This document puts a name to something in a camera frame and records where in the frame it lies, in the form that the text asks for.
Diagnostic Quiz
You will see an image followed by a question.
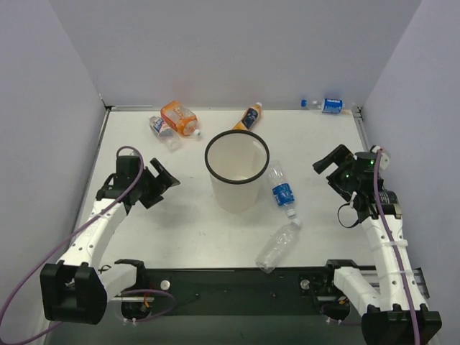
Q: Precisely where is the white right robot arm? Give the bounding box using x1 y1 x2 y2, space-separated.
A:
313 144 442 344

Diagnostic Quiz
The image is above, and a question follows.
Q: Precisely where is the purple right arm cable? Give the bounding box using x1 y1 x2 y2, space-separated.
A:
321 147 422 345

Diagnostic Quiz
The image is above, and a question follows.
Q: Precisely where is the large orange label bottle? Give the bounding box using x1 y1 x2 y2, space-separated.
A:
160 101 201 138

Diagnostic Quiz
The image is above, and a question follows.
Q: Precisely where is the small clear bottle blue label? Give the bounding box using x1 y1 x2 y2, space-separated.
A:
149 116 180 152

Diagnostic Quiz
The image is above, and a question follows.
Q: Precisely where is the blue label water bottle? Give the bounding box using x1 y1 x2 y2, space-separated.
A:
267 160 296 219

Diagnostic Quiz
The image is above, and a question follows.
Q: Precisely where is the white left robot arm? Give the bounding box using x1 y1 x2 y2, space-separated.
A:
40 155 180 325

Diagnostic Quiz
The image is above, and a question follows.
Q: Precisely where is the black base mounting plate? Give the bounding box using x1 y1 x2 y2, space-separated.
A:
116 265 351 319

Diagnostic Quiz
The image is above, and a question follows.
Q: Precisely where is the white bin with black rim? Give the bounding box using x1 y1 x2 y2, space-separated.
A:
204 129 270 213

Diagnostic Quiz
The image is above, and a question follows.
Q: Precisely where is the black loop cable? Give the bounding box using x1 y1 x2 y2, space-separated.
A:
336 201 364 229

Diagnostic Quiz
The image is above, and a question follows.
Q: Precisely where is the clear unlabelled plastic bottle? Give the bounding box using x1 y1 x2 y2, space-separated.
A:
255 218 301 274

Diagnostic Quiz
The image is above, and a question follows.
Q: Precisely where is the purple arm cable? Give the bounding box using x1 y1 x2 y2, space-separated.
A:
0 145 177 341
321 147 422 345

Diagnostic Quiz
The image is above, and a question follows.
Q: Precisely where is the orange juice bottle dark label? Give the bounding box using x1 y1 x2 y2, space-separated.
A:
232 102 262 131

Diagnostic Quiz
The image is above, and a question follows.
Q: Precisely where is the aluminium frame rail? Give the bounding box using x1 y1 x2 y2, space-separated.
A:
351 106 370 151

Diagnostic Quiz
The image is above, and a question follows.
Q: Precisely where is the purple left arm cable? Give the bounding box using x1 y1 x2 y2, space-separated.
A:
0 145 177 341

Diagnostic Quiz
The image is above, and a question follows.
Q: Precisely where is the blue label bottle at wall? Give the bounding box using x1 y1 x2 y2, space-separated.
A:
300 98 344 114

